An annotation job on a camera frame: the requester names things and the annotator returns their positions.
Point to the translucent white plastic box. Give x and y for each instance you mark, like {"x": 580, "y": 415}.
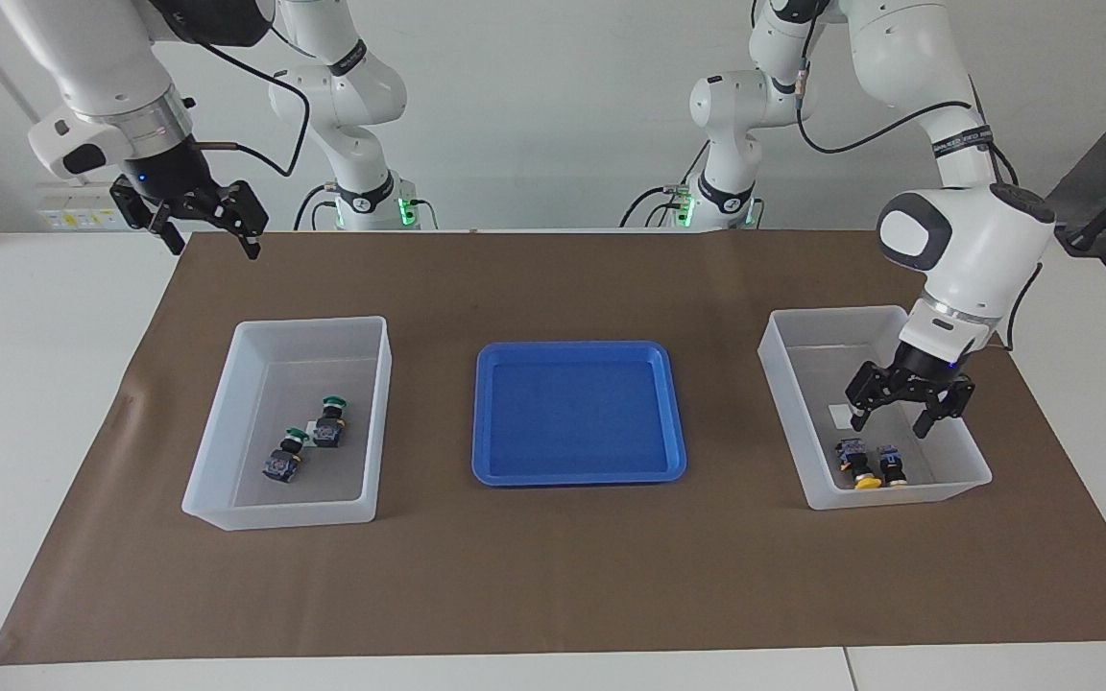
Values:
{"x": 255, "y": 499}
{"x": 803, "y": 384}

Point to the white wall socket box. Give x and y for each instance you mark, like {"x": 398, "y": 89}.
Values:
{"x": 73, "y": 206}

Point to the white rectangular label sticker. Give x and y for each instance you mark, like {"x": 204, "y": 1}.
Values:
{"x": 837, "y": 416}

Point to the yellow push button switch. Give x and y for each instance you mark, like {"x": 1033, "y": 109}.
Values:
{"x": 855, "y": 459}
{"x": 892, "y": 465}

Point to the brown table mat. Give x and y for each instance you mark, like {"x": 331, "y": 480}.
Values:
{"x": 563, "y": 576}

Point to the blue plastic tray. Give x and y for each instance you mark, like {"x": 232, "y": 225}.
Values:
{"x": 577, "y": 413}

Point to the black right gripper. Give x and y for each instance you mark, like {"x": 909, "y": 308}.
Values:
{"x": 174, "y": 178}

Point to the green push button switch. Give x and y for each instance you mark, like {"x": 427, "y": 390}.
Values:
{"x": 329, "y": 427}
{"x": 279, "y": 465}

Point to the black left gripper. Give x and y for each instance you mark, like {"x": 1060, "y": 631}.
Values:
{"x": 923, "y": 369}

